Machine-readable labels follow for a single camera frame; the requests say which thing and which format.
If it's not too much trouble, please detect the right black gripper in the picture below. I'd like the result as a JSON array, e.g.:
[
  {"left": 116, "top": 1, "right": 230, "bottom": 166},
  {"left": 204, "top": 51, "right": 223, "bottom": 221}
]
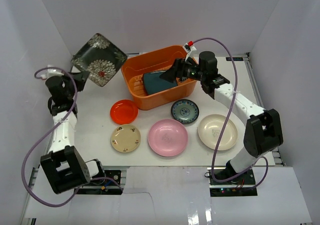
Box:
[{"left": 160, "top": 56, "right": 206, "bottom": 84}]

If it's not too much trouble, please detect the teal square plate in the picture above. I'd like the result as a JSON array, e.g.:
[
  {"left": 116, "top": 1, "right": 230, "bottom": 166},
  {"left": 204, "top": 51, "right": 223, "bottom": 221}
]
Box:
[{"left": 142, "top": 70, "right": 178, "bottom": 96}]

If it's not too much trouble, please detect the black floral square plate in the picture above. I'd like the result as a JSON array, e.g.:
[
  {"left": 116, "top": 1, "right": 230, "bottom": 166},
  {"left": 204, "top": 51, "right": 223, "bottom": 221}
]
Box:
[{"left": 70, "top": 33, "right": 128, "bottom": 87}]

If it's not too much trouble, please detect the cream white round plate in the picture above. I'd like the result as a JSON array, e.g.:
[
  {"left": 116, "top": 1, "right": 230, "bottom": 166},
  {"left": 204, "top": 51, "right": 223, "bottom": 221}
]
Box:
[{"left": 197, "top": 114, "right": 238, "bottom": 151}]

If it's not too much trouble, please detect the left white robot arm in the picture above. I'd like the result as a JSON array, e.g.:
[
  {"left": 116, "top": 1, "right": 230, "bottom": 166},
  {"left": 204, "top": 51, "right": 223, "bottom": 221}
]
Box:
[{"left": 39, "top": 69, "right": 106, "bottom": 194}]

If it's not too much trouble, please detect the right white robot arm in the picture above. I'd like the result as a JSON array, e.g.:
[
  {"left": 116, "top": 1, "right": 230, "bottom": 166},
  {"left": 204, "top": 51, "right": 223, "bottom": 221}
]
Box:
[{"left": 160, "top": 51, "right": 284, "bottom": 185}]

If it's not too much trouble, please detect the orange plastic bin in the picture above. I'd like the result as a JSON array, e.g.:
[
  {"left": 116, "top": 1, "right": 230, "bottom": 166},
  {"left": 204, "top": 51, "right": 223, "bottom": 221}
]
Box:
[{"left": 121, "top": 45, "right": 197, "bottom": 110}]

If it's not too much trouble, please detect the blue floral patterned plate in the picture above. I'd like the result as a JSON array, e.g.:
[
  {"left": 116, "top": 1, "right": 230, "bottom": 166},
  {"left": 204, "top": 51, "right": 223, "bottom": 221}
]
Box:
[{"left": 170, "top": 99, "right": 200, "bottom": 125}]

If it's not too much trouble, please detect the small orange round plate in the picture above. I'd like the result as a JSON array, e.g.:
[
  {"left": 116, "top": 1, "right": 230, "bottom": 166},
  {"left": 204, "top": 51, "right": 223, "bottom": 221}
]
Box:
[{"left": 110, "top": 99, "right": 139, "bottom": 125}]

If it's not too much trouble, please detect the pink round plate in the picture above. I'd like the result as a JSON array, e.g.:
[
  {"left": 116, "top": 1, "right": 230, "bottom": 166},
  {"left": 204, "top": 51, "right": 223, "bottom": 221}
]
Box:
[{"left": 147, "top": 119, "right": 188, "bottom": 157}]

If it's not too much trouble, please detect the beige floral round plate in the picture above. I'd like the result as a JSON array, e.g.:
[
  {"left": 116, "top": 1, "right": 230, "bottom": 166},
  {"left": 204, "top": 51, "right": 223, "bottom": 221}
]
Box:
[{"left": 110, "top": 124, "right": 141, "bottom": 153}]

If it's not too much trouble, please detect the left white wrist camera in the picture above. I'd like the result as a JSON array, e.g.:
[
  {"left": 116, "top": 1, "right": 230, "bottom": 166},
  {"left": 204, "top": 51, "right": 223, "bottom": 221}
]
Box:
[{"left": 40, "top": 64, "right": 64, "bottom": 81}]

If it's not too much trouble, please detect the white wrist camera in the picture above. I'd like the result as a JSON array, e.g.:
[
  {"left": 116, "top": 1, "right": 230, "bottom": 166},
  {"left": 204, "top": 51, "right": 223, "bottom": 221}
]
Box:
[
  {"left": 40, "top": 64, "right": 64, "bottom": 81},
  {"left": 183, "top": 41, "right": 197, "bottom": 61}
]

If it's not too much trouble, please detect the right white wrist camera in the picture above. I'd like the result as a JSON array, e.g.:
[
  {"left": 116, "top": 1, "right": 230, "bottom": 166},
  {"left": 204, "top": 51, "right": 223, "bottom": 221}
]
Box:
[{"left": 183, "top": 41, "right": 197, "bottom": 61}]

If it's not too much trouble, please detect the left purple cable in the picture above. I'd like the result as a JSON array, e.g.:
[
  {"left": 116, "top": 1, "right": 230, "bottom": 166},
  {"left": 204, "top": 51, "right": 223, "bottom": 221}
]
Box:
[{"left": 21, "top": 68, "right": 125, "bottom": 208}]

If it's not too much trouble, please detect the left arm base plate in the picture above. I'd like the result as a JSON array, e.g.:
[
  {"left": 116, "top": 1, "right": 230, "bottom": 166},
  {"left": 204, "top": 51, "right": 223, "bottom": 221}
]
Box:
[{"left": 76, "top": 169, "right": 124, "bottom": 195}]

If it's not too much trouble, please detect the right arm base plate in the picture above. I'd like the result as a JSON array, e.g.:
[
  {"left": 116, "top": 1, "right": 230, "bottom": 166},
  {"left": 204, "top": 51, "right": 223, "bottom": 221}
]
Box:
[{"left": 204, "top": 168, "right": 258, "bottom": 198}]

